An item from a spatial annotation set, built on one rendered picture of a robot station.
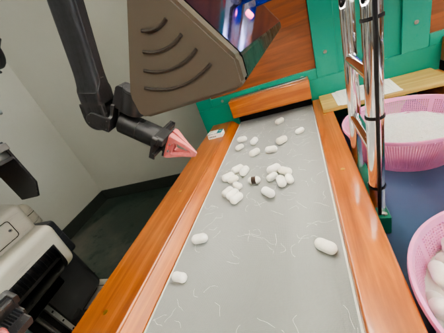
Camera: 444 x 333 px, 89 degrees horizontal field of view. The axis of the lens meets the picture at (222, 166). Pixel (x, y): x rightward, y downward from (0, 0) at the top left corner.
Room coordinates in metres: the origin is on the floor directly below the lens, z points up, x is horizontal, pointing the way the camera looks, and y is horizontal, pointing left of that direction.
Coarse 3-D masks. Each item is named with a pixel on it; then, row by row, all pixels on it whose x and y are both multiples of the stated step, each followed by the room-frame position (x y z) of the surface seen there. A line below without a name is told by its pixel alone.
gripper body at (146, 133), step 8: (144, 120) 0.59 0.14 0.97; (136, 128) 0.56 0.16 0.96; (144, 128) 0.56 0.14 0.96; (152, 128) 0.56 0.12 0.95; (160, 128) 0.56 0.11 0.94; (168, 128) 0.58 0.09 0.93; (136, 136) 0.56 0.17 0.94; (144, 136) 0.55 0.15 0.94; (152, 136) 0.55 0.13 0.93; (152, 144) 0.52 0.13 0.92; (152, 152) 0.53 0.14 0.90
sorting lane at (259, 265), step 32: (256, 128) 0.83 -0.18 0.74; (288, 128) 0.72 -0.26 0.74; (224, 160) 0.68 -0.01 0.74; (256, 160) 0.59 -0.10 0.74; (288, 160) 0.53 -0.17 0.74; (320, 160) 0.47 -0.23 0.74; (256, 192) 0.44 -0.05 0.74; (288, 192) 0.40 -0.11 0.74; (320, 192) 0.36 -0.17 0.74; (224, 224) 0.38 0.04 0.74; (256, 224) 0.35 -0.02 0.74; (288, 224) 0.31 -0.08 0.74; (320, 224) 0.29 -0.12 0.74; (192, 256) 0.33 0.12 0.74; (224, 256) 0.30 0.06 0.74; (256, 256) 0.27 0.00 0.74; (288, 256) 0.25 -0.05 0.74; (320, 256) 0.23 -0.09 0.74; (192, 288) 0.26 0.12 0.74; (224, 288) 0.24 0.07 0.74; (256, 288) 0.22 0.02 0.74; (288, 288) 0.20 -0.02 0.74; (320, 288) 0.19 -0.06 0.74; (352, 288) 0.17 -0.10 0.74; (160, 320) 0.23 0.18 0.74; (192, 320) 0.21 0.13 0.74; (224, 320) 0.19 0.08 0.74; (256, 320) 0.18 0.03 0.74; (288, 320) 0.16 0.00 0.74; (320, 320) 0.15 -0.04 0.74; (352, 320) 0.14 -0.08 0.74
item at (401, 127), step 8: (400, 112) 0.55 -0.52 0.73; (432, 112) 0.49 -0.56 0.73; (392, 120) 0.52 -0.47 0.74; (400, 120) 0.50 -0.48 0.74; (408, 120) 0.49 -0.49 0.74; (416, 120) 0.48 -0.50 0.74; (424, 120) 0.47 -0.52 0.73; (432, 120) 0.46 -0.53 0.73; (440, 120) 0.45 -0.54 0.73; (392, 128) 0.48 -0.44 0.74; (400, 128) 0.48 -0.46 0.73; (408, 128) 0.46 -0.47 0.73; (416, 128) 0.44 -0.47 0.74; (424, 128) 0.43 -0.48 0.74; (432, 128) 0.43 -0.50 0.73; (440, 128) 0.42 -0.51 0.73; (392, 136) 0.45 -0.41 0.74; (400, 136) 0.44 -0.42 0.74; (408, 136) 0.43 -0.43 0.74; (416, 136) 0.42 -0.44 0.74; (424, 136) 0.41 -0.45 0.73; (432, 136) 0.40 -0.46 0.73; (440, 136) 0.39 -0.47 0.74
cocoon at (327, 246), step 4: (316, 240) 0.24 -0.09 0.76; (320, 240) 0.24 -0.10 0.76; (324, 240) 0.24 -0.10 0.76; (328, 240) 0.24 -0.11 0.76; (316, 244) 0.24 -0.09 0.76; (320, 244) 0.24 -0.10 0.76; (324, 244) 0.23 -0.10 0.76; (328, 244) 0.23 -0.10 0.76; (332, 244) 0.23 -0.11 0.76; (320, 248) 0.23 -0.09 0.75; (324, 248) 0.23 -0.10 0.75; (328, 248) 0.22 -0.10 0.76; (332, 248) 0.22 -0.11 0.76; (336, 248) 0.22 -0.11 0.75; (328, 252) 0.22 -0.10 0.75; (332, 252) 0.22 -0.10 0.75
